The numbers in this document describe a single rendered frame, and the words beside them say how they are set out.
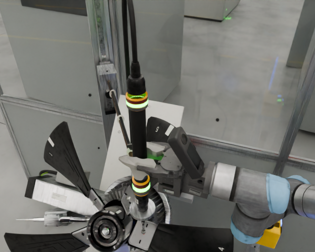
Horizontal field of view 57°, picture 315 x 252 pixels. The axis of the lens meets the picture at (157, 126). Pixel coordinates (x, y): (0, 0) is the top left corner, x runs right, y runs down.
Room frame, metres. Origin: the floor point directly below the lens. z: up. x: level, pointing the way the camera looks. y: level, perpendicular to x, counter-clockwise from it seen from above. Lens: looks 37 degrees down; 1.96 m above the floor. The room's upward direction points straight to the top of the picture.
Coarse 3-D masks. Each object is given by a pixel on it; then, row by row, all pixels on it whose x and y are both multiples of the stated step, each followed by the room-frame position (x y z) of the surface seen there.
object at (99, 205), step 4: (92, 192) 0.58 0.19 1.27; (88, 196) 0.61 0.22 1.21; (92, 196) 0.59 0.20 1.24; (96, 196) 0.57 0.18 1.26; (92, 200) 0.60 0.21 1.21; (96, 200) 0.57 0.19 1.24; (96, 204) 0.58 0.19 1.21; (100, 204) 0.56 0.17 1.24; (96, 208) 0.59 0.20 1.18; (100, 208) 0.56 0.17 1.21
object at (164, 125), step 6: (150, 120) 0.75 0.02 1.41; (156, 120) 0.73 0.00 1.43; (162, 120) 0.71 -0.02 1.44; (150, 126) 0.73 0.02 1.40; (162, 126) 0.70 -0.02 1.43; (168, 126) 0.68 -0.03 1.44; (174, 126) 0.67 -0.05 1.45; (150, 132) 0.71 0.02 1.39; (162, 132) 0.68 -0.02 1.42; (150, 138) 0.69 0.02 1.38; (156, 138) 0.67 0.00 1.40; (162, 138) 0.66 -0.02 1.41; (156, 162) 0.60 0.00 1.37; (150, 180) 0.56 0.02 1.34; (156, 180) 0.55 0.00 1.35; (150, 186) 0.55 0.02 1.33
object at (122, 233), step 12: (108, 204) 0.60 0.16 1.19; (120, 204) 0.59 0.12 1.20; (96, 216) 0.51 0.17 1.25; (108, 216) 0.51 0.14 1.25; (120, 216) 0.50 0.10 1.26; (96, 228) 0.48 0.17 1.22; (108, 228) 0.48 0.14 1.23; (120, 228) 0.47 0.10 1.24; (132, 228) 0.51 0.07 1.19; (96, 240) 0.47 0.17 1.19; (108, 240) 0.46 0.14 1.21; (120, 240) 0.45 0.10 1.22
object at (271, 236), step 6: (270, 228) 0.58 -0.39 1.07; (276, 228) 0.58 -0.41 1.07; (264, 234) 0.58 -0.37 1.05; (270, 234) 0.57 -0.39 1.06; (276, 234) 0.56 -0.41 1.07; (258, 240) 0.58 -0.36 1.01; (264, 240) 0.57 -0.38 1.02; (270, 240) 0.57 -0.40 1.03; (276, 240) 0.56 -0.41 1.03; (270, 246) 0.56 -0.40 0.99
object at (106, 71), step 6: (102, 66) 1.11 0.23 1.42; (108, 66) 1.11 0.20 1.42; (102, 72) 1.06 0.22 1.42; (108, 72) 1.06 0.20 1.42; (114, 72) 1.06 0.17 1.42; (102, 78) 1.04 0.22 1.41; (108, 78) 1.05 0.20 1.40; (114, 78) 1.05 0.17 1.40; (102, 84) 1.04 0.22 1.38; (114, 84) 1.05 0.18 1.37
